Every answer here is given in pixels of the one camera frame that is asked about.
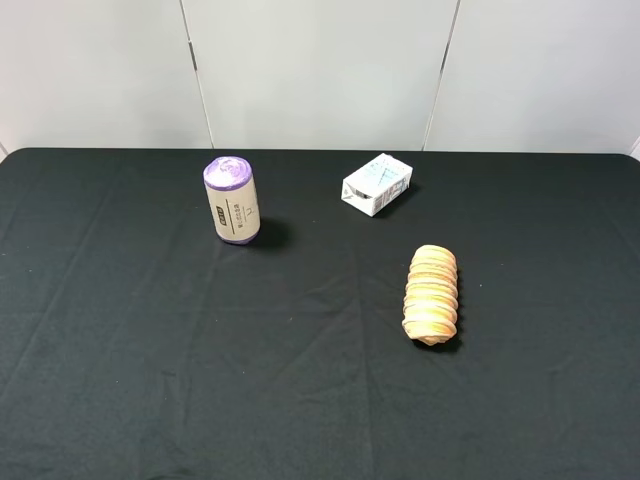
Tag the ridged spiral bread loaf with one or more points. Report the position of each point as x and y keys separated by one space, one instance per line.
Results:
x=430 y=305

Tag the white milk carton box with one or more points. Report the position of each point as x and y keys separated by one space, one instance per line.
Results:
x=373 y=186

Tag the purple trash bag roll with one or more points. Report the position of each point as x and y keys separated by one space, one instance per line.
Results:
x=231 y=192

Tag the black tablecloth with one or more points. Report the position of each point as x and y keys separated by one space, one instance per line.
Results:
x=137 y=345

